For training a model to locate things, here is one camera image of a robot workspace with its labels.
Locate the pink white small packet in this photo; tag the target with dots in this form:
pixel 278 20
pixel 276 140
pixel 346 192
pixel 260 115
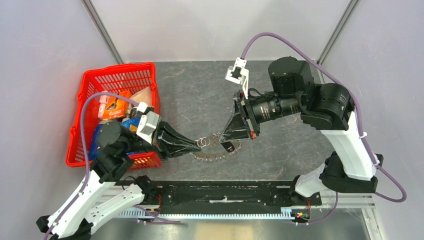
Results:
pixel 103 101

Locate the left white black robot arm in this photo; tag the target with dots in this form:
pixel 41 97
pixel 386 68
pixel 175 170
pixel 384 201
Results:
pixel 78 218

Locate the right aluminium frame post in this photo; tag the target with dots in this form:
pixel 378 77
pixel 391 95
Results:
pixel 336 33

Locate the orange snack box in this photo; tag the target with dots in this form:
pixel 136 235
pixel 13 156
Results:
pixel 116 108

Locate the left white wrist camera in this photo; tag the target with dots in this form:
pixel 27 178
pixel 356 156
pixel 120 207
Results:
pixel 148 122

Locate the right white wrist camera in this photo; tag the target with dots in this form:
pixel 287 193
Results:
pixel 239 75

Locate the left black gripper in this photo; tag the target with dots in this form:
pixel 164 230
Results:
pixel 167 140

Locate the small black key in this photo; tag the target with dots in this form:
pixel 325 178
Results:
pixel 228 146

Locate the left aluminium frame post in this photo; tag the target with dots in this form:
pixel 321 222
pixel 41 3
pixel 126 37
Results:
pixel 102 30

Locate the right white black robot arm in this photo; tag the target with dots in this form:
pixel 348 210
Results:
pixel 329 108

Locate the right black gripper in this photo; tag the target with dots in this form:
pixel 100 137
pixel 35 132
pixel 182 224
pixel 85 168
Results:
pixel 237 128

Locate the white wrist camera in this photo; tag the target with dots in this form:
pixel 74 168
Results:
pixel 148 122
pixel 239 75

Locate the blue Doritos chip bag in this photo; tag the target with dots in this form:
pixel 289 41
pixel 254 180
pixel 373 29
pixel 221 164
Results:
pixel 129 123

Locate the white slotted cable duct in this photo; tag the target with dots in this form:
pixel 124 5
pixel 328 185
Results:
pixel 136 213

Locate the aluminium frame post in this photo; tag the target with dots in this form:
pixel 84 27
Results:
pixel 336 33
pixel 102 30

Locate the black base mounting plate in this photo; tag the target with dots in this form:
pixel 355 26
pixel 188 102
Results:
pixel 225 197

